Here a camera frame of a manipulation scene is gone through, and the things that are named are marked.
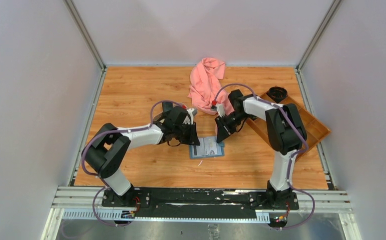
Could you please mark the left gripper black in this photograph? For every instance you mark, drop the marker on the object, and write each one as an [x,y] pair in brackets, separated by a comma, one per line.
[192,138]

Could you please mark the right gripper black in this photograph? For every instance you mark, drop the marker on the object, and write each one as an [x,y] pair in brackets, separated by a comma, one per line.
[224,130]

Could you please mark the blue leather card holder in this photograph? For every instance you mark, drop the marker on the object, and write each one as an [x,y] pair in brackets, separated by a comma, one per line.
[201,144]

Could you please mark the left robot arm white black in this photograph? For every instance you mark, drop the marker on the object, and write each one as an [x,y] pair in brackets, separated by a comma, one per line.
[105,152]

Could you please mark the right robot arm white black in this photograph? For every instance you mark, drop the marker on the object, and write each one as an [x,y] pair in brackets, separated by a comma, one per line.
[286,135]

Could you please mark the pink cloth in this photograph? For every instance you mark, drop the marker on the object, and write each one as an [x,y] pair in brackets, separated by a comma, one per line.
[205,86]

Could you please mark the black tape roll upper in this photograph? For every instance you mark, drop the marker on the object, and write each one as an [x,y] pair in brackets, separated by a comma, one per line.
[277,93]

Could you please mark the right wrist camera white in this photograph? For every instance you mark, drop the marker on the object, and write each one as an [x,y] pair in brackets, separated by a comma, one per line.
[219,109]

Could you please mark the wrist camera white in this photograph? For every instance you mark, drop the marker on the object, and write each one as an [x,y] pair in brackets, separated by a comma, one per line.
[191,112]
[219,109]

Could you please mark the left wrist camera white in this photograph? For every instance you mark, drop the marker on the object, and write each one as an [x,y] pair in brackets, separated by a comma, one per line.
[191,112]

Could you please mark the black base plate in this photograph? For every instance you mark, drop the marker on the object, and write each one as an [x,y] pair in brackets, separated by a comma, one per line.
[198,203]

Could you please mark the aluminium rail frame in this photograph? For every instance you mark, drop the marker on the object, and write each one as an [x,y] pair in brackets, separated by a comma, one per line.
[81,197]

